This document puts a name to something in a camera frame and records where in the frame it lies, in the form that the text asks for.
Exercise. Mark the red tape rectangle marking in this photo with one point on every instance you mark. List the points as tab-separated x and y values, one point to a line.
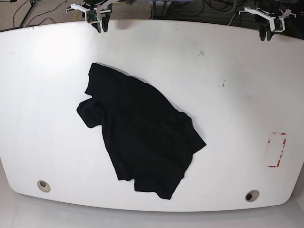
274	149

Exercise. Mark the table grommet hole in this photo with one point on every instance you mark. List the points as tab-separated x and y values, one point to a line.
43	186
252	195

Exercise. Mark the left table grommet hole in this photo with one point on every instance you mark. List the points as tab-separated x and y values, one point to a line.
43	186

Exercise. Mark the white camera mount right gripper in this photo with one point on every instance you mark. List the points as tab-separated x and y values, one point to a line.
94	10

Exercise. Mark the right table grommet hole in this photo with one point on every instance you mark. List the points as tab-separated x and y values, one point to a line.
252	195

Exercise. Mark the black t-shirt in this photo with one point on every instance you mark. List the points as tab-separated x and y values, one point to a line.
148	140

